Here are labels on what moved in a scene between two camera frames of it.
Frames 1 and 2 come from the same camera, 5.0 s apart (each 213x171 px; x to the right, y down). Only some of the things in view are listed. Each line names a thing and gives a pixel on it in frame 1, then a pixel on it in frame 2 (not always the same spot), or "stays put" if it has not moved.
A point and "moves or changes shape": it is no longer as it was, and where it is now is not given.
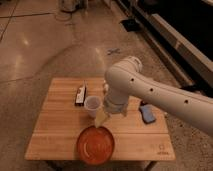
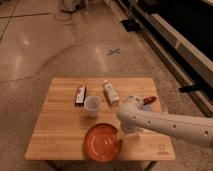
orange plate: (95, 145) moves or changes shape
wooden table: (70, 106) stays put
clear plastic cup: (92, 103) stays put
